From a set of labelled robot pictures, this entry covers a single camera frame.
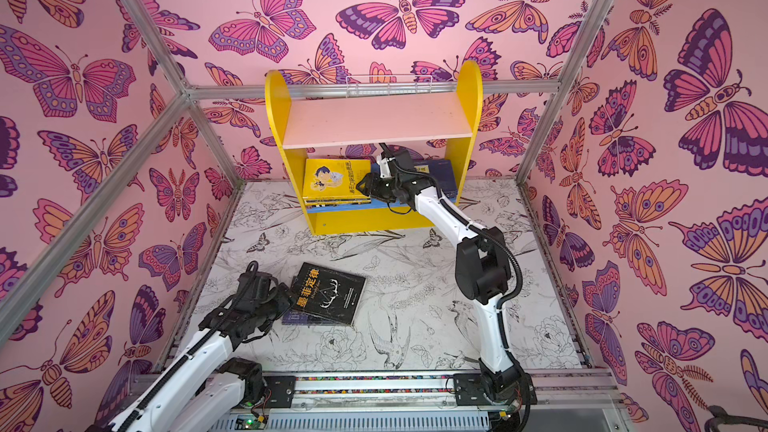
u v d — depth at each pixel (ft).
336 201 3.02
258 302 2.22
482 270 1.80
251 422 2.38
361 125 2.55
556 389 2.45
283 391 2.41
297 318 2.80
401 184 2.38
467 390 2.39
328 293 2.87
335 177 3.10
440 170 3.22
